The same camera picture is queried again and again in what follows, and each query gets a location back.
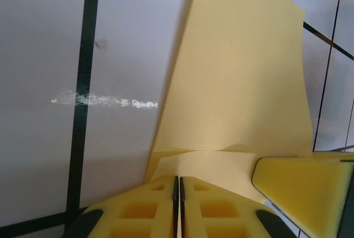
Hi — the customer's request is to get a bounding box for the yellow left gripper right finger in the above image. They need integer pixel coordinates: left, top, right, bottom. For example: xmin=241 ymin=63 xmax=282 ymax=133
xmin=179 ymin=176 xmax=291 ymax=238

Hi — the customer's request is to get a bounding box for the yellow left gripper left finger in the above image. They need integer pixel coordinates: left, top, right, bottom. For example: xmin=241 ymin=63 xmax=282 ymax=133
xmin=65 ymin=175 xmax=179 ymax=238

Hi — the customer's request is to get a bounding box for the yellow paper sheet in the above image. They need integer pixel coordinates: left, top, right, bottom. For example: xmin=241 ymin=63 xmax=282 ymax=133
xmin=145 ymin=0 xmax=315 ymax=204

